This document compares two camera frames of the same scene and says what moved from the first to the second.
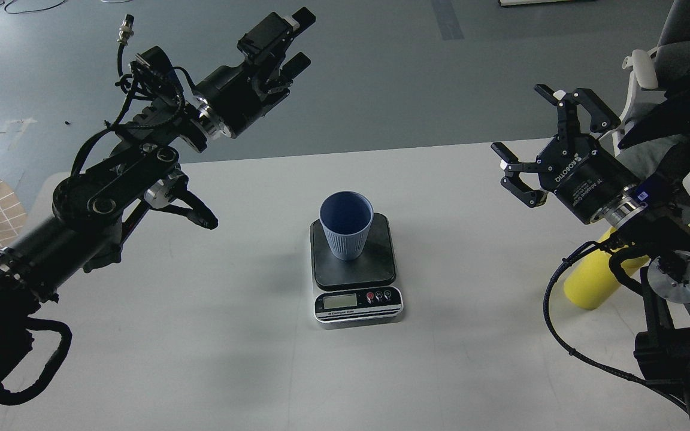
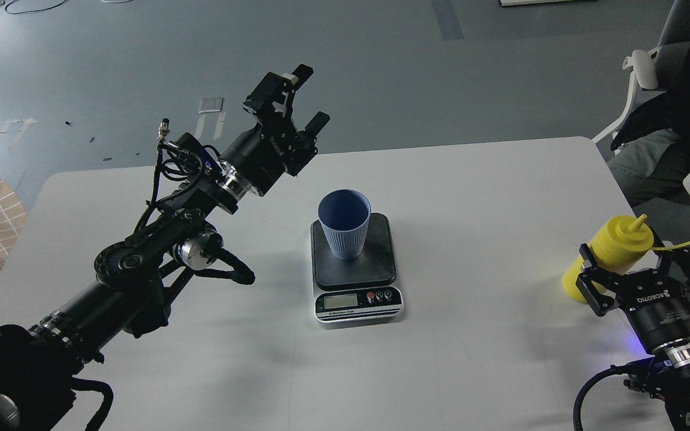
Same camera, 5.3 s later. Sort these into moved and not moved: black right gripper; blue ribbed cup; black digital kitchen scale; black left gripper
Moved: black left gripper; black right gripper
Not moved: black digital kitchen scale; blue ribbed cup
